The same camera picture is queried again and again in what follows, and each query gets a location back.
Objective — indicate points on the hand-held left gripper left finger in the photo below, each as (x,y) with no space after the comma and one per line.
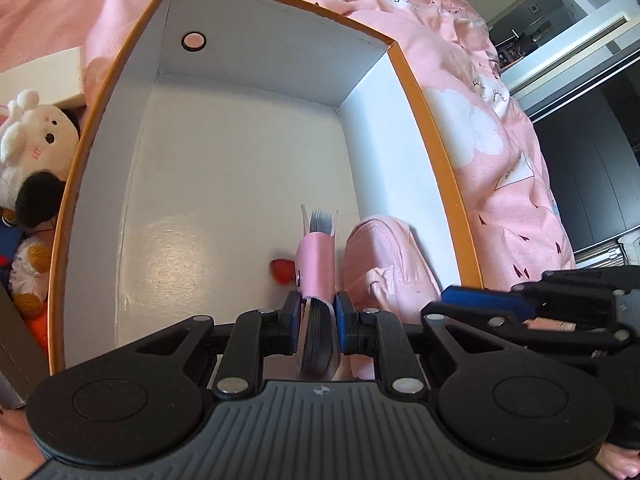
(293,321)

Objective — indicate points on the orange cardboard box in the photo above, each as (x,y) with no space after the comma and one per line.
(225,160)

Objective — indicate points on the orange white plush toy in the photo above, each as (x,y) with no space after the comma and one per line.
(30,265)

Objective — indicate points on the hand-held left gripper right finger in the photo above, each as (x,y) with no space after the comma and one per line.
(344,321)

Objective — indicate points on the small pink pouch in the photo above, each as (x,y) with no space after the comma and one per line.
(385,260)

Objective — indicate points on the person's right hand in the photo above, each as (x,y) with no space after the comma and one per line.
(622,462)

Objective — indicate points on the white black plush toy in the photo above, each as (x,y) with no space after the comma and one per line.
(35,135)

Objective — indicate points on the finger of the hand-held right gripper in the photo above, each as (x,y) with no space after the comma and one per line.
(575,285)
(480,300)

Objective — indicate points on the grey brown cardboard box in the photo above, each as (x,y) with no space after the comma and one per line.
(15,350)

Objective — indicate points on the sliding door frame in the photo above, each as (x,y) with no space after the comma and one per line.
(575,60)

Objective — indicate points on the red strawberry toy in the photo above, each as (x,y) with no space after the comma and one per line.
(282,271)

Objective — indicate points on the blue toy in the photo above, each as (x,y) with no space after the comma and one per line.
(9,242)

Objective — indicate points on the pink printed blanket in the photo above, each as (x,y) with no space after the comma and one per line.
(475,135)

